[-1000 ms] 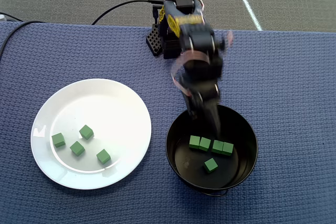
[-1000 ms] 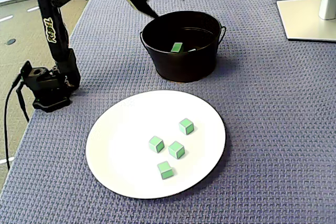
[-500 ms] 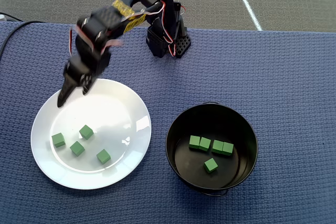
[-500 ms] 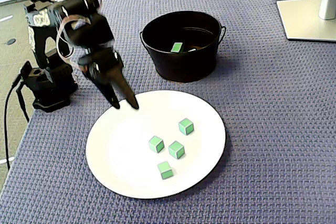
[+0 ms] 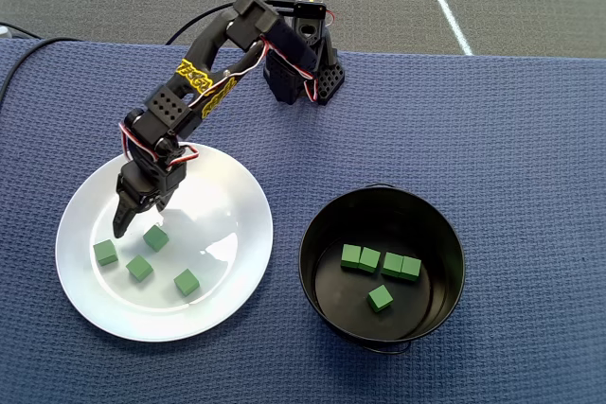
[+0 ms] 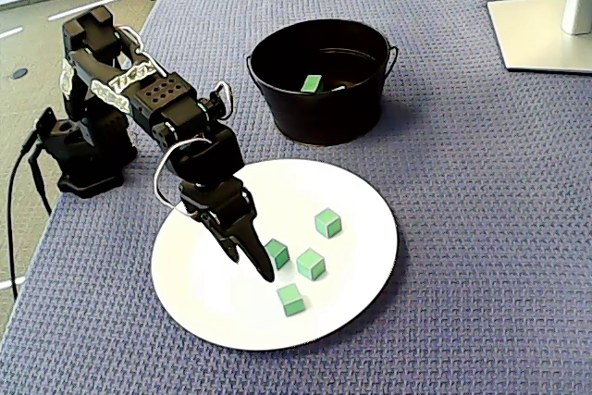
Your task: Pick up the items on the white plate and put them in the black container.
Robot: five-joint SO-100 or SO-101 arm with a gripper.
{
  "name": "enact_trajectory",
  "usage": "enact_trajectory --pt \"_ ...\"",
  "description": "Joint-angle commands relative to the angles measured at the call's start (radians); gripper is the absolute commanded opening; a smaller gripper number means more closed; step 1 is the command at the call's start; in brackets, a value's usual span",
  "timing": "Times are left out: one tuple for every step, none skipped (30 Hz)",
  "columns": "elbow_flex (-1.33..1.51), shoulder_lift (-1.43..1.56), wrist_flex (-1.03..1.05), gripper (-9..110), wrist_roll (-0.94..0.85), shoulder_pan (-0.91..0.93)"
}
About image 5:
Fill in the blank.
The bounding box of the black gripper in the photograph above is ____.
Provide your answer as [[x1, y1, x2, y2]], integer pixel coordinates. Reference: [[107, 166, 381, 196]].
[[111, 157, 187, 239]]

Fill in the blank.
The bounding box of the small green cube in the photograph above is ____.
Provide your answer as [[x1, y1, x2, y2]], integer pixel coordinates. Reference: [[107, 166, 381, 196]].
[[382, 251, 404, 278], [92, 238, 119, 268], [172, 268, 201, 297], [340, 243, 363, 270], [366, 284, 395, 314], [358, 246, 382, 275], [142, 224, 170, 254], [400, 255, 422, 283], [125, 254, 155, 284]]

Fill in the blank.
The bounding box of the black metal bucket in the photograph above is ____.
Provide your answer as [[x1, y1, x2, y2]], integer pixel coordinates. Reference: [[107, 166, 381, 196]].
[[297, 182, 468, 356]]

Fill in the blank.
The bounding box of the white round plate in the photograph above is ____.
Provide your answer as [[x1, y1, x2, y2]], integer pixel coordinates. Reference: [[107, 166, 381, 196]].
[[54, 140, 275, 343]]

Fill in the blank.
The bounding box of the blue woven table mat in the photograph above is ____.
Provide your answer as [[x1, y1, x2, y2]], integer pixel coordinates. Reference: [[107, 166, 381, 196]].
[[0, 38, 606, 404]]

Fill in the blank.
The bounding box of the thin servo wire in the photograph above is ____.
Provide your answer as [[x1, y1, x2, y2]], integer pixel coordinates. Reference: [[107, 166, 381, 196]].
[[165, 141, 200, 171], [262, 9, 337, 102], [187, 39, 271, 112], [117, 122, 160, 164]]

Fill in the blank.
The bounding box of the thin black cable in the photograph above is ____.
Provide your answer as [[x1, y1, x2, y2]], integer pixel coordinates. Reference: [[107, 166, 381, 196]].
[[0, 21, 43, 41], [0, 36, 86, 105]]

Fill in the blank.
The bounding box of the thick black cable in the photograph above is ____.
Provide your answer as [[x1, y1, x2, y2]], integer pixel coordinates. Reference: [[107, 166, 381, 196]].
[[164, 0, 238, 45]]

